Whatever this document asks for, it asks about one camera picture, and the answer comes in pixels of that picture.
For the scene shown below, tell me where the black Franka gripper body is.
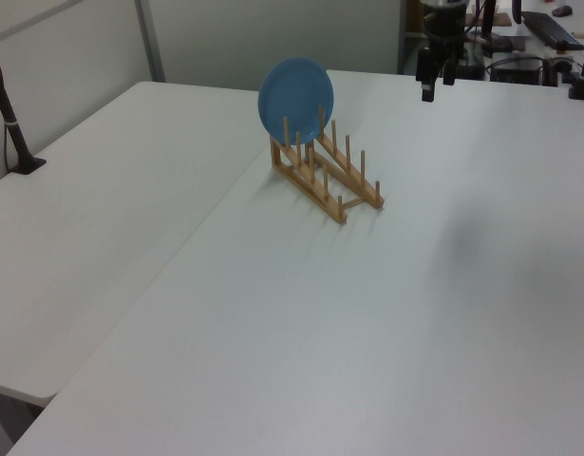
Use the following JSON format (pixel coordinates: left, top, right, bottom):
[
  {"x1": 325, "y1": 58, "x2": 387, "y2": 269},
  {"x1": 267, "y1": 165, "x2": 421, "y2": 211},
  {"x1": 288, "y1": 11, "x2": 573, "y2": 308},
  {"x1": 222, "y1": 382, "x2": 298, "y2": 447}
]
[{"x1": 420, "y1": 13, "x2": 469, "y2": 68}]

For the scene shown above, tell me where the blue round plate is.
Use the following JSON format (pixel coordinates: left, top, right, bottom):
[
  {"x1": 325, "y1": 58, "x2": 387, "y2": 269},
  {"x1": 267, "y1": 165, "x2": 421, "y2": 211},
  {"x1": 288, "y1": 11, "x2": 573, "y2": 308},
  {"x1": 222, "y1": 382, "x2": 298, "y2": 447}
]
[{"x1": 257, "y1": 56, "x2": 336, "y2": 143}]

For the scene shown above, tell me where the wooden plate rack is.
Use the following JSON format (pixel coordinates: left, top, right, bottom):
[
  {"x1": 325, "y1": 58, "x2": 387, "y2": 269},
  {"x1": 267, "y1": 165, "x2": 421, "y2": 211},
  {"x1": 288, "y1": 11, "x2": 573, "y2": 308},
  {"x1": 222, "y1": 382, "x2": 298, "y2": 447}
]
[{"x1": 269, "y1": 104, "x2": 386, "y2": 226}]

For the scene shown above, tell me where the brown wooden board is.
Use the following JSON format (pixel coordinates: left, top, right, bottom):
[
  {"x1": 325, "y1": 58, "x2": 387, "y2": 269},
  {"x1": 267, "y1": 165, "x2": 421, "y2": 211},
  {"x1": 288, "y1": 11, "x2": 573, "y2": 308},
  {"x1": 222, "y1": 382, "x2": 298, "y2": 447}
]
[{"x1": 477, "y1": 13, "x2": 513, "y2": 28}]

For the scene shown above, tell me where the black electronics box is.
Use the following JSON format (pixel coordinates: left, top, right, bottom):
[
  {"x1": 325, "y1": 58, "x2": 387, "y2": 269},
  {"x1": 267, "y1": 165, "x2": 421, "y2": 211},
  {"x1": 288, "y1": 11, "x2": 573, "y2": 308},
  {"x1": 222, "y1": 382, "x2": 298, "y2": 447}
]
[{"x1": 489, "y1": 56, "x2": 545, "y2": 86}]

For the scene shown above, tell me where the black computer keyboard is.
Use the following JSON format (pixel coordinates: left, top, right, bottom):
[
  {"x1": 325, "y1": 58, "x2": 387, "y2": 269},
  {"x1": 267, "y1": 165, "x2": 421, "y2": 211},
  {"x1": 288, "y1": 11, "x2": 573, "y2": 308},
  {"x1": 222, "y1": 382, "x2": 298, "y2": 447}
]
[{"x1": 520, "y1": 10, "x2": 584, "y2": 52}]

